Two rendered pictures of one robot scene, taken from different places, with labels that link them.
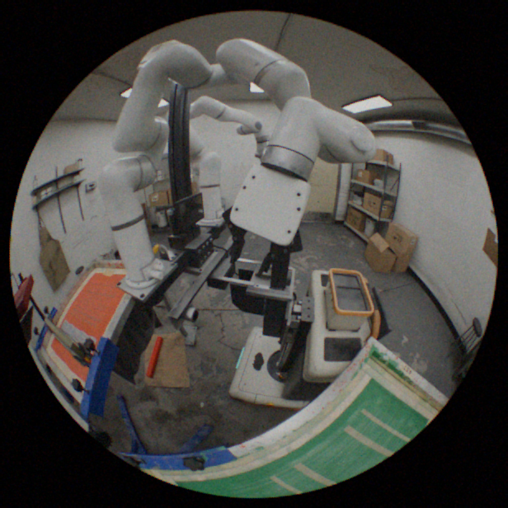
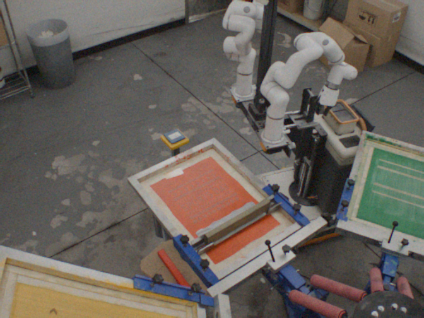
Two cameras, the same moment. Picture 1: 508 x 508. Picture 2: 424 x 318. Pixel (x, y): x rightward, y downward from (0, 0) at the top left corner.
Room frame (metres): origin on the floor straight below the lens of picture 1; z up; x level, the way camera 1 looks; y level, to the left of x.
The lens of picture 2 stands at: (-1.01, 1.56, 2.67)
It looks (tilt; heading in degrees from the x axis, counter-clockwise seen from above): 44 degrees down; 327
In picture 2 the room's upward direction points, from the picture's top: 1 degrees clockwise
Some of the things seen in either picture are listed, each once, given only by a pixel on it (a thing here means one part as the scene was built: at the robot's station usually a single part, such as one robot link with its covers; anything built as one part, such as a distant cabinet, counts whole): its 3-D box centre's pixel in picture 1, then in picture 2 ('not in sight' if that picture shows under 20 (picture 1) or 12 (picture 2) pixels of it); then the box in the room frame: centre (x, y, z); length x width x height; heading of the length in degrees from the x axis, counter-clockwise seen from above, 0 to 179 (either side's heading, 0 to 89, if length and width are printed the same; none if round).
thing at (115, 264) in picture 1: (84, 310); (212, 202); (0.20, 0.76, 0.97); 0.79 x 0.58 x 0.04; 3
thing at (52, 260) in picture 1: (48, 249); not in sight; (0.64, 2.74, 1.06); 0.53 x 0.07 x 1.05; 3
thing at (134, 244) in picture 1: (138, 251); (276, 125); (0.30, 0.29, 1.21); 0.16 x 0.13 x 0.15; 76
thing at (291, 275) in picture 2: not in sight; (287, 274); (-0.37, 0.73, 1.02); 0.17 x 0.06 x 0.05; 3
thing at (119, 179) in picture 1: (124, 190); (276, 101); (0.31, 0.30, 1.37); 0.13 x 0.10 x 0.16; 175
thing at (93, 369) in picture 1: (97, 376); (284, 207); (-0.03, 0.47, 0.98); 0.30 x 0.05 x 0.07; 3
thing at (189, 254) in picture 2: (48, 330); (194, 260); (-0.06, 1.02, 0.98); 0.30 x 0.05 x 0.07; 3
